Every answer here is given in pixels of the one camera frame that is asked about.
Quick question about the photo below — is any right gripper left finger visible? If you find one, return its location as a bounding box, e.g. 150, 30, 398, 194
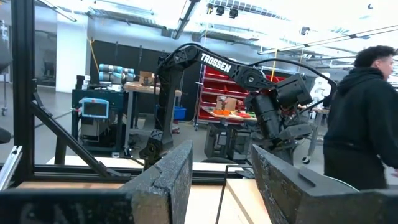
0, 140, 193, 224

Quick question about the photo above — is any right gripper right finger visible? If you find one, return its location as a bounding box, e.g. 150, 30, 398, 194
251, 144, 398, 224

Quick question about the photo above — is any cardboard box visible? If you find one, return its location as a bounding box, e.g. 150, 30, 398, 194
216, 95, 238, 111
139, 70, 156, 86

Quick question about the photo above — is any wooden table with black base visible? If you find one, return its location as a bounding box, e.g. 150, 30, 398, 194
201, 105, 259, 162

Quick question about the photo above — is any rack with red bins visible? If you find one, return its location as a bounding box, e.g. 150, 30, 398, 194
194, 64, 287, 126

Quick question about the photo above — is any white machine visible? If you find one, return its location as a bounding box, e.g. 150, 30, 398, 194
310, 73, 332, 110

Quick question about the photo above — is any person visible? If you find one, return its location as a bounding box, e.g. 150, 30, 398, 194
322, 45, 398, 191

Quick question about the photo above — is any blue plastic bin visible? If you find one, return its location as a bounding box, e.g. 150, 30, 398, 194
173, 106, 187, 121

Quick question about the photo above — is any dark teal equipment cart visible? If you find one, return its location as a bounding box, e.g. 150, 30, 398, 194
71, 88, 126, 154

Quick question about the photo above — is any wooden workbench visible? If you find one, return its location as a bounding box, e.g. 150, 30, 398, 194
123, 81, 183, 157

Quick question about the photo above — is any teach pendant with blue frame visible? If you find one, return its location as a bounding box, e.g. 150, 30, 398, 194
78, 97, 110, 119

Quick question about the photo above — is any black aluminium table frame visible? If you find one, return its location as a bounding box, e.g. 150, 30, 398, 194
0, 0, 248, 191

